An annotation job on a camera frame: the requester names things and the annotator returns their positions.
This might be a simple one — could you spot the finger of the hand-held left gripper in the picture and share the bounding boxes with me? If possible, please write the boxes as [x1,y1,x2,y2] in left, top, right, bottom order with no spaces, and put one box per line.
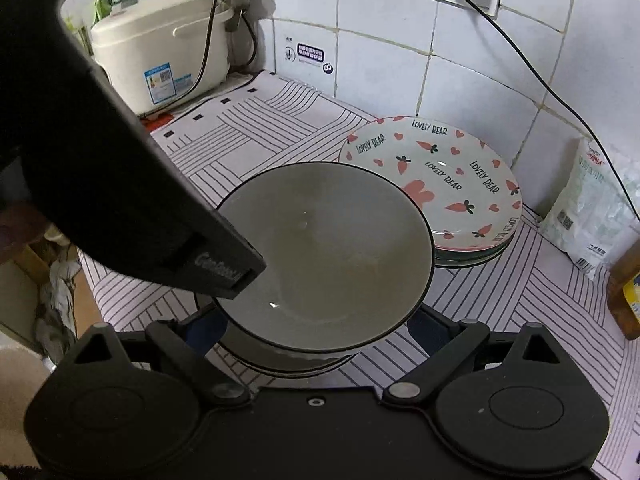
[159,209,267,302]

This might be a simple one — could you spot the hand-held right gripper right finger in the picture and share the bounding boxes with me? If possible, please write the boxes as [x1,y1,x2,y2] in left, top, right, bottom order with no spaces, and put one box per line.
[382,304,562,407]

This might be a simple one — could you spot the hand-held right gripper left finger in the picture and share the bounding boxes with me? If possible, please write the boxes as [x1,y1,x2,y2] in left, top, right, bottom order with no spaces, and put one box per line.
[59,306,252,407]

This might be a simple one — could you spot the teal fried egg plate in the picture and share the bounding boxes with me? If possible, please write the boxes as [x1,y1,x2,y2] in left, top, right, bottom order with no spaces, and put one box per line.
[433,240,516,268]

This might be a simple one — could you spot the white bowl black rim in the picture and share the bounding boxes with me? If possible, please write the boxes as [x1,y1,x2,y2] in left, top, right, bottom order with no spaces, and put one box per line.
[212,161,435,353]
[218,310,362,376]

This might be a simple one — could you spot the white carrot print plate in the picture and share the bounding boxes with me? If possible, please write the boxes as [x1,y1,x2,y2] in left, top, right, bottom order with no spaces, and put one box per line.
[338,115,524,254]

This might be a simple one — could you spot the striped counter mat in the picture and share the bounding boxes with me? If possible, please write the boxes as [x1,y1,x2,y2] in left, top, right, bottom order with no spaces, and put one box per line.
[75,69,640,480]

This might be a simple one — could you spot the white rice cooker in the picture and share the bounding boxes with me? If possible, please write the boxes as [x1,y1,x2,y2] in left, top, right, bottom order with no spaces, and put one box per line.
[89,0,237,117]

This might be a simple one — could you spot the white salt bag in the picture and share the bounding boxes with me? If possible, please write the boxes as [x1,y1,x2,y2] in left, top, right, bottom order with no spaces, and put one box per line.
[538,136,632,282]

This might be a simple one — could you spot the yellow label cooking wine bottle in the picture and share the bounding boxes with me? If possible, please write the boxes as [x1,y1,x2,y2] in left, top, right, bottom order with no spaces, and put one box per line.
[605,254,640,341]

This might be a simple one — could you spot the black rice cooker cable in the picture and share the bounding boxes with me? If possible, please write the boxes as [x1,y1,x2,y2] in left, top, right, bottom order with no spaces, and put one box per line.
[170,0,225,111]

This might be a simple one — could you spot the wall sticker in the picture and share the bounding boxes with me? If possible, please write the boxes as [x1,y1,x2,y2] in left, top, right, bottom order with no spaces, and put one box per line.
[284,35,337,77]

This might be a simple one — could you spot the black power cable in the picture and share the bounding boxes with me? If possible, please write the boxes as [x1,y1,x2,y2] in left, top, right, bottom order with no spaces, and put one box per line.
[424,0,640,221]

